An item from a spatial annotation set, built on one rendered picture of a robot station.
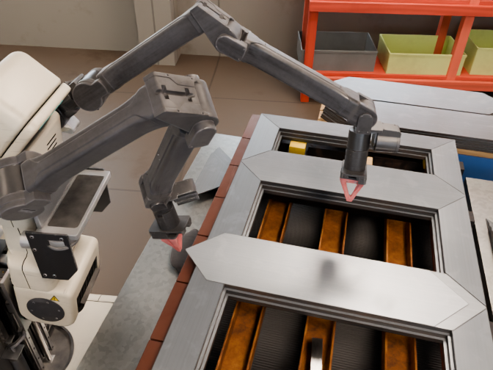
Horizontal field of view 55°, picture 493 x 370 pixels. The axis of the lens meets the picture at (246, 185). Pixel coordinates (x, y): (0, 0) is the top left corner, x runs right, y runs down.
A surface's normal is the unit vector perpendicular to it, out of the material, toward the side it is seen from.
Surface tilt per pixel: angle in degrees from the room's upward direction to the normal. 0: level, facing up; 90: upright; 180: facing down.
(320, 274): 0
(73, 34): 90
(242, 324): 0
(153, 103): 49
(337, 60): 90
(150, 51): 85
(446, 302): 0
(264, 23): 90
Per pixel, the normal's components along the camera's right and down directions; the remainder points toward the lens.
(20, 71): 0.68, -0.53
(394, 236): 0.02, -0.78
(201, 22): -0.12, 0.59
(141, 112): -0.45, -0.14
